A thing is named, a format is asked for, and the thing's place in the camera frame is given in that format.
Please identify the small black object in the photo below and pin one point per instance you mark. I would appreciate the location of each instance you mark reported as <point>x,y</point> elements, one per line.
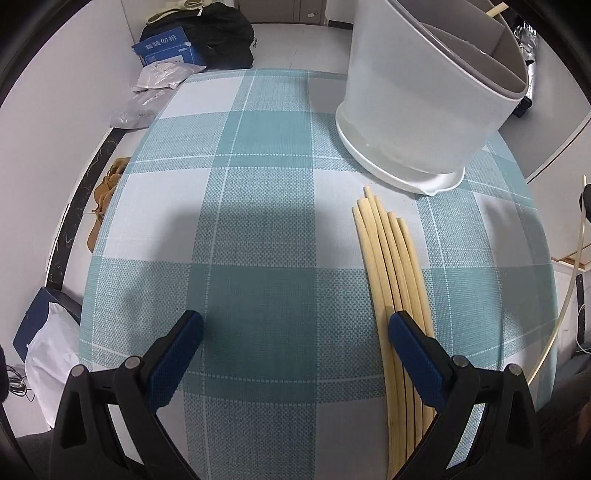
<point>521,106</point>

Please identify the blue cardboard box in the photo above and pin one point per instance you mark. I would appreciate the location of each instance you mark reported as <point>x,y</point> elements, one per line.
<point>166,50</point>

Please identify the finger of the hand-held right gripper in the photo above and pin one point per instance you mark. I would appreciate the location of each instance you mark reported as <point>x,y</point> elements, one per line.
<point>587,198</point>

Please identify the grey cabinet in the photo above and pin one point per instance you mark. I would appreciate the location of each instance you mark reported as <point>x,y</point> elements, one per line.
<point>314,9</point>

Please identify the large white plastic bag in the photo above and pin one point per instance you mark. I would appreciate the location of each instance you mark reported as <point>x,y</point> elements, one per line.
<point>51,369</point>

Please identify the teal checked tablecloth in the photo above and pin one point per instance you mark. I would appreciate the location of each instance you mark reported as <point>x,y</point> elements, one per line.
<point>258,230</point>

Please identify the grey plastic bag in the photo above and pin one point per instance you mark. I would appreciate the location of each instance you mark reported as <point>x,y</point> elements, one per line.
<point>138,108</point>

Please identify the black bag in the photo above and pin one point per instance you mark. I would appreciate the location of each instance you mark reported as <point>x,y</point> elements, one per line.
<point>221,37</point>

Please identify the silver foil bag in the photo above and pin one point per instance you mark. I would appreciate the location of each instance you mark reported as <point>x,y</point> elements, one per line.
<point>526,41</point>

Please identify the cream cloth bag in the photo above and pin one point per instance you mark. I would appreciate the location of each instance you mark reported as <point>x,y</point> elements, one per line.
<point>184,5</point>

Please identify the tan cloth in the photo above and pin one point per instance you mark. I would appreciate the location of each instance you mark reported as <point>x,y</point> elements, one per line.
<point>104,198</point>

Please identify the dark blue box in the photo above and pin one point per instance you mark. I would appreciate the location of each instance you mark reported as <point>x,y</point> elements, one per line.
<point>37,314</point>

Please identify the person's dark clothing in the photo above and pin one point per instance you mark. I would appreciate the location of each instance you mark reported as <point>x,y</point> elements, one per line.
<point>568,429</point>

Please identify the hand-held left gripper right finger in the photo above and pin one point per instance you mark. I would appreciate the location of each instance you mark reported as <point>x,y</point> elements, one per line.
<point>415,360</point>

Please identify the white translucent utensil holder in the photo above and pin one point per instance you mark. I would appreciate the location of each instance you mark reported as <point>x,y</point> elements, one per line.
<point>415,92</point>

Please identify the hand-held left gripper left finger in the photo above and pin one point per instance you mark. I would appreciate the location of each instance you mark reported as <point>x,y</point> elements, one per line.
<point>175,360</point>

